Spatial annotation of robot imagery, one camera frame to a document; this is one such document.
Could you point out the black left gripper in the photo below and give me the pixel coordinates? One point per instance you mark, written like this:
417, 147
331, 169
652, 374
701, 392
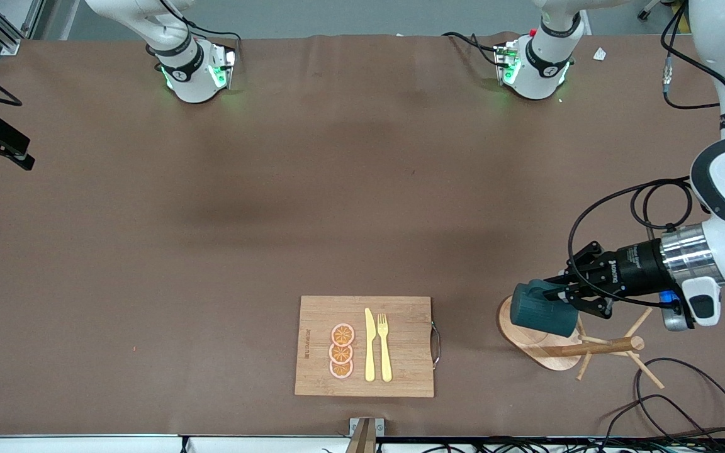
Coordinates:
634, 267

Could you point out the dark green cup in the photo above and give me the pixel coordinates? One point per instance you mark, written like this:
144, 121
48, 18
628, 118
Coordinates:
542, 318

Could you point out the wooden cup rack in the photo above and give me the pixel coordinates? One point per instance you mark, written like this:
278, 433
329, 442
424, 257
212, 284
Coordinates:
601, 347

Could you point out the wooden cutting board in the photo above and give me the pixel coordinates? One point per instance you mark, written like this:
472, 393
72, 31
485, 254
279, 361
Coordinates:
406, 352

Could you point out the yellow plastic fork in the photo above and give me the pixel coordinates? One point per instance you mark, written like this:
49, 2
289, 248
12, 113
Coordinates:
386, 358

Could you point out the white paper scrap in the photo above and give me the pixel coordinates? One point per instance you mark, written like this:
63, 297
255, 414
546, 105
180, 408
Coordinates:
600, 54

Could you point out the yellow plastic knife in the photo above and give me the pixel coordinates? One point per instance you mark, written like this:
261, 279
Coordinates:
369, 352

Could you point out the orange slice toy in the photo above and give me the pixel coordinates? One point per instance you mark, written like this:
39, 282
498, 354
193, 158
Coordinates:
341, 369
342, 334
340, 352

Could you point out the aluminium frame post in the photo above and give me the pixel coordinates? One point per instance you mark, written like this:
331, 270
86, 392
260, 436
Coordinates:
4, 34

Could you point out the metal table bracket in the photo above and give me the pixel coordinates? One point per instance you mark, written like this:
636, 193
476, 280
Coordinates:
365, 434

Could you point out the white table edge rail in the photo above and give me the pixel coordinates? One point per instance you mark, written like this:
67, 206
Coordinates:
85, 444

